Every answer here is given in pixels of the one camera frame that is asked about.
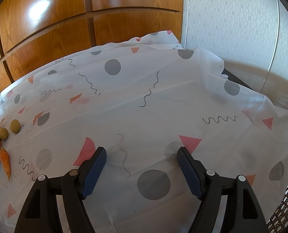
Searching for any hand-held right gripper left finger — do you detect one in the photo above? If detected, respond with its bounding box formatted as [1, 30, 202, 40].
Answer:
[14, 146, 107, 233]

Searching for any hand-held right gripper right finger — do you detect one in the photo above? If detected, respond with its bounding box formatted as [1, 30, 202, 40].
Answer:
[177, 146, 267, 233]

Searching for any carrot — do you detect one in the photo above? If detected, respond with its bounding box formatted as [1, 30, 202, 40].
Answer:
[0, 148, 11, 180]

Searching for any white patterned tablecloth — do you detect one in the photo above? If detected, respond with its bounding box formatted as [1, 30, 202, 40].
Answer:
[0, 30, 288, 233]

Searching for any wooden wardrobe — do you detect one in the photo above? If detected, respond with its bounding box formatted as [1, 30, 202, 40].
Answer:
[0, 0, 184, 102]

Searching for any white vertical wall trim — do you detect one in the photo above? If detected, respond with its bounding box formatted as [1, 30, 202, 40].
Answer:
[259, 0, 280, 93]
[181, 0, 192, 49]

